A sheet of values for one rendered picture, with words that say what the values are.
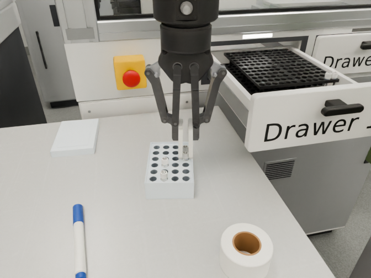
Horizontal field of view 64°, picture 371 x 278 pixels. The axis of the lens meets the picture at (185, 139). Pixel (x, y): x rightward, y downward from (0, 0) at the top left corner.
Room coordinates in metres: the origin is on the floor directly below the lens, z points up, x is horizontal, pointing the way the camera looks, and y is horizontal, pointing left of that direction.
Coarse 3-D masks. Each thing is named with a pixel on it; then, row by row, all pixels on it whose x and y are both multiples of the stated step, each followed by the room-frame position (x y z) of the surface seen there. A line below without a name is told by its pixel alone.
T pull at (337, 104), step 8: (328, 104) 0.45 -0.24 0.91; (336, 104) 0.45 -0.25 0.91; (344, 104) 0.45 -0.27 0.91; (352, 104) 0.44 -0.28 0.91; (360, 104) 0.44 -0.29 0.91; (328, 112) 0.43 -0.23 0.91; (336, 112) 0.43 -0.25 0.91; (344, 112) 0.43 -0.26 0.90; (352, 112) 0.44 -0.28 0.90; (360, 112) 0.44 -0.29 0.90
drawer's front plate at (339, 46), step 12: (324, 36) 0.81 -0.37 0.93; (336, 36) 0.81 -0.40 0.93; (348, 36) 0.82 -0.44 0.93; (360, 36) 0.83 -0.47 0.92; (324, 48) 0.80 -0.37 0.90; (336, 48) 0.81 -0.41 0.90; (348, 48) 0.82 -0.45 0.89; (360, 48) 0.83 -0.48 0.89; (336, 60) 0.81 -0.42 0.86; (348, 60) 0.82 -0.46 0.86; (360, 60) 0.83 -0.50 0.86; (348, 72) 0.83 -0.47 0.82; (360, 72) 0.84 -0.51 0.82
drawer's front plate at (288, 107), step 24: (264, 96) 0.44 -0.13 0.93; (288, 96) 0.45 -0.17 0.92; (312, 96) 0.46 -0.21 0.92; (336, 96) 0.47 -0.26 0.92; (360, 96) 0.48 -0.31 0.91; (264, 120) 0.44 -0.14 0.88; (288, 120) 0.45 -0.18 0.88; (312, 120) 0.46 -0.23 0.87; (336, 120) 0.47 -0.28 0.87; (360, 120) 0.48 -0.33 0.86; (264, 144) 0.44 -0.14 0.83; (288, 144) 0.45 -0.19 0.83
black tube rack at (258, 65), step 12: (240, 60) 0.71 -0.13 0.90; (252, 60) 0.70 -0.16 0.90; (264, 60) 0.70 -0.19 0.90; (276, 60) 0.70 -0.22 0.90; (288, 60) 0.70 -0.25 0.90; (300, 60) 0.70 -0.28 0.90; (240, 72) 0.70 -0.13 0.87; (252, 72) 0.62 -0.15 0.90; (264, 72) 0.62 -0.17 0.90; (276, 72) 0.63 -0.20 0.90; (288, 72) 0.62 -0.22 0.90; (300, 72) 0.62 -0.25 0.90; (312, 72) 0.62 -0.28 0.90; (324, 72) 0.63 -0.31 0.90; (252, 84) 0.62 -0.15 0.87; (312, 84) 0.63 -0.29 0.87
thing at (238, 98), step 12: (252, 48) 0.82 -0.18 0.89; (264, 48) 0.82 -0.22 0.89; (276, 48) 0.83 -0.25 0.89; (288, 48) 0.84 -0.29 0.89; (216, 60) 0.72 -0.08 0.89; (228, 60) 0.80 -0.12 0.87; (312, 60) 0.72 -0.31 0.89; (228, 72) 0.64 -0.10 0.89; (228, 84) 0.61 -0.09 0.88; (240, 84) 0.57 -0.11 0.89; (336, 84) 0.62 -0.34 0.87; (228, 96) 0.60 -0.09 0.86; (240, 96) 0.54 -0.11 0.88; (240, 108) 0.53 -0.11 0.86; (240, 120) 0.53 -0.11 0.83
